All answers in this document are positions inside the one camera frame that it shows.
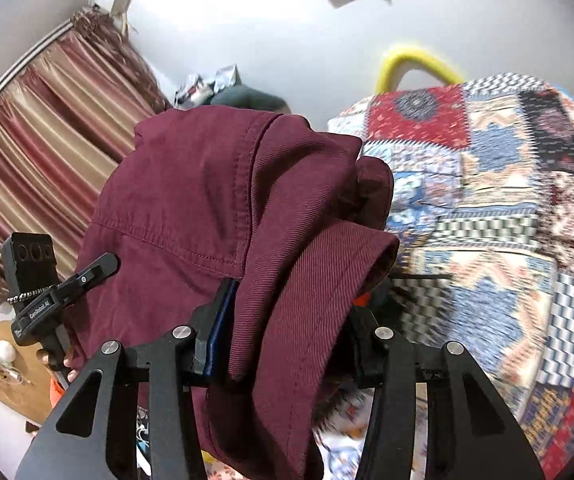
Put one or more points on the dark green cloth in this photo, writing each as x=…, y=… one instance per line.
x=247, y=97

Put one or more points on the maroon twill garment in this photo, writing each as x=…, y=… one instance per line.
x=177, y=200

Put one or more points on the brown wooden board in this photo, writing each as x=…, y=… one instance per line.
x=22, y=390

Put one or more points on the patchwork quilt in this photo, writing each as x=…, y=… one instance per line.
x=492, y=210

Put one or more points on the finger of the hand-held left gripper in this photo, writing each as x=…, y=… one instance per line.
x=92, y=272

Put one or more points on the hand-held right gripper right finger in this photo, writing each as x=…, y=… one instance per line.
x=367, y=355

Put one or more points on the yellow foam tube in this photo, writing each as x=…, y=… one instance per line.
x=402, y=57

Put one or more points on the person's left hand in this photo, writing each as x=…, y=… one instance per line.
x=72, y=372

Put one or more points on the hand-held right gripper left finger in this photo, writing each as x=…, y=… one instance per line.
x=215, y=345

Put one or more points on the striped curtain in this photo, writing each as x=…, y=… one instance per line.
x=42, y=135

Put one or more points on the pile of small items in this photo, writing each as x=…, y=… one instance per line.
x=202, y=87

